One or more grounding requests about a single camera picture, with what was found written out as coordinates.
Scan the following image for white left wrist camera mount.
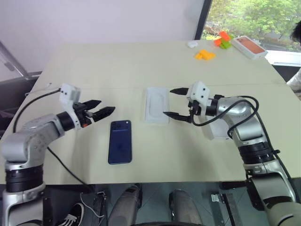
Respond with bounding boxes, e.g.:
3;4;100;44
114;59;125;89
58;83;82;129

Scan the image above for thin white cable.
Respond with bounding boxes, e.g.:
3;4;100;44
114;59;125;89
24;82;53;96

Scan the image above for phone box with orange print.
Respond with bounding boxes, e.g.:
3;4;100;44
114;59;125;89
232;35;269;60

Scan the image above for white phone box lid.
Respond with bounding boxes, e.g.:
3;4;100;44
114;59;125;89
203;115;232;142

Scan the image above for dark grey furniture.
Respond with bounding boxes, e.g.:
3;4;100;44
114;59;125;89
0;70;43;139

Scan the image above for white cord under table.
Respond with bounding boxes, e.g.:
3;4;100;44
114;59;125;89
79;192;104;218

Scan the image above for green toy block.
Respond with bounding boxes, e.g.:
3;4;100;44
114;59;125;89
220;34;235;49

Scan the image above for black window frame post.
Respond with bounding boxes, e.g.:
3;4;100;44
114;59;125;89
194;0;214;40

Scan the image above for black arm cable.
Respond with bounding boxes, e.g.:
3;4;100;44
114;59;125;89
13;87;95;193
189;95;298;203

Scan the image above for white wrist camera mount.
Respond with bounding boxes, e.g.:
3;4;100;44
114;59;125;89
187;81;211;116
58;83;82;129

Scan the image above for black and white sneaker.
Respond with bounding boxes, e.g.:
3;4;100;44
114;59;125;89
55;203;85;226

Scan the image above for white phone box base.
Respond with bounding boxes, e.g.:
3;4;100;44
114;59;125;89
142;87;170;125

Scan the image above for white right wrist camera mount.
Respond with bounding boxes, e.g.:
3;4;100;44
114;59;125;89
187;81;211;116

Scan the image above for white window sill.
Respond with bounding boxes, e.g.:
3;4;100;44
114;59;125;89
267;50;301;65

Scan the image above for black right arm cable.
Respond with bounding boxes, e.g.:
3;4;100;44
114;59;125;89
189;95;298;203

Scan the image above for person with dark hair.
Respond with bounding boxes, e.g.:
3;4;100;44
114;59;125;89
285;22;301;102

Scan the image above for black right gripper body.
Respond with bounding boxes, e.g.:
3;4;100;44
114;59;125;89
185;99;203;124

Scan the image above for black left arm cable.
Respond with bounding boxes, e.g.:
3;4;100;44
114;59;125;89
13;87;95;193

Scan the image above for grey rounded shape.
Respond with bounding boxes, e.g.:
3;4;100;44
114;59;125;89
109;183;143;226
169;189;203;226

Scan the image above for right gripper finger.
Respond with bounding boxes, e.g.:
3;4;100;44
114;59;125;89
162;111;190;123
169;87;190;96

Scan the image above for dark blue smartphone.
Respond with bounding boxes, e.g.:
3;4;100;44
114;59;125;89
107;119;133;165

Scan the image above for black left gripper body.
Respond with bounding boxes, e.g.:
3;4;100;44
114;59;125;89
72;102;96;129

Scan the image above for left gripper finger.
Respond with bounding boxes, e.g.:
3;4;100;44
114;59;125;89
82;99;103;111
93;106;116;123

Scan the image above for grey metal frame bar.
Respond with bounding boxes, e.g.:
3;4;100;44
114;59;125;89
0;41;31;81

